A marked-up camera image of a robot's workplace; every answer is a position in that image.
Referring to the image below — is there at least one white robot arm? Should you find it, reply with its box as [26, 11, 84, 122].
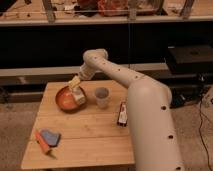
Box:
[79, 49, 185, 171]

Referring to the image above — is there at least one orange ceramic bowl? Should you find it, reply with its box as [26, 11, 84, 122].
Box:
[55, 86, 87, 113]

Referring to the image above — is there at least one translucent plastic cup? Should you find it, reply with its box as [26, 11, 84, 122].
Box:
[94, 87, 109, 109]

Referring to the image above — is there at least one wooden table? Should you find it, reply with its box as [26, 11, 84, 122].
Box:
[21, 80, 134, 169]

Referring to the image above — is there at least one orange toy carrot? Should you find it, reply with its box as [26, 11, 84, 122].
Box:
[35, 130, 52, 156]

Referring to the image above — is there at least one black box on right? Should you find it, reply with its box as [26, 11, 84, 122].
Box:
[166, 45, 213, 74]

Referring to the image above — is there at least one black cable on floor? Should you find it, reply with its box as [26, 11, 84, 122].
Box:
[198, 99, 213, 171]

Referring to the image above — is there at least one metal shelf rail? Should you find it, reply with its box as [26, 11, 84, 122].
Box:
[0, 15, 213, 27]

